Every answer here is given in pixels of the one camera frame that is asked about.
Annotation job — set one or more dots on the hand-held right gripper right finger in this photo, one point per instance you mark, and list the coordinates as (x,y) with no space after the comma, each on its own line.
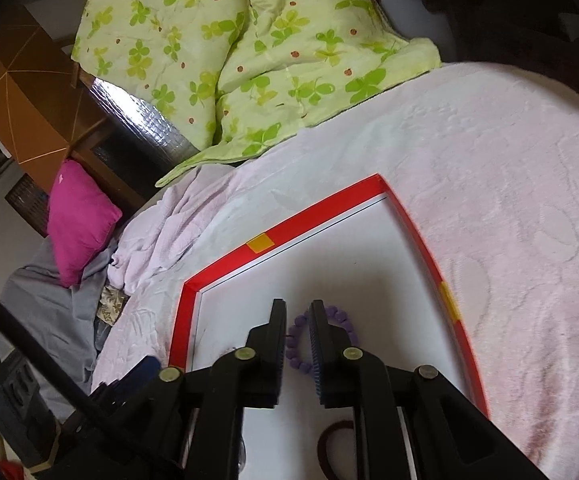
(315,355)

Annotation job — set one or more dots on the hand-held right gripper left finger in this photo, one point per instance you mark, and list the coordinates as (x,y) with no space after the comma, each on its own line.
(280,360)

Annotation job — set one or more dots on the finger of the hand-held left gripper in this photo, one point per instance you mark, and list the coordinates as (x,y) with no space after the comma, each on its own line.
(142,372)

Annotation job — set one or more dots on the red shallow box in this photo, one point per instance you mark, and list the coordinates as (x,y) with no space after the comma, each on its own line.
(319,260)

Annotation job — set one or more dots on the small patterned cloth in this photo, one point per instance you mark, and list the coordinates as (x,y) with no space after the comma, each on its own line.
(111,305)

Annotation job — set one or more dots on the grey sheet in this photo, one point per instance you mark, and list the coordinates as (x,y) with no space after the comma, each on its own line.
(49,305)

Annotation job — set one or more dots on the magenta pillow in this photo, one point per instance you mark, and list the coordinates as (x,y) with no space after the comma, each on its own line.
(81,220)

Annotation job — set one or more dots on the pale pink blanket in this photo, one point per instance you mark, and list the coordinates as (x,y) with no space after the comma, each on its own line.
(519,185)

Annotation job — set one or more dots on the green clover quilt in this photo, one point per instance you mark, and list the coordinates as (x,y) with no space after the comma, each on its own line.
(269,60)

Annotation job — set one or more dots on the brown wooden column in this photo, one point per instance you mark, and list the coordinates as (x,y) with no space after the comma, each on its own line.
(19,95)

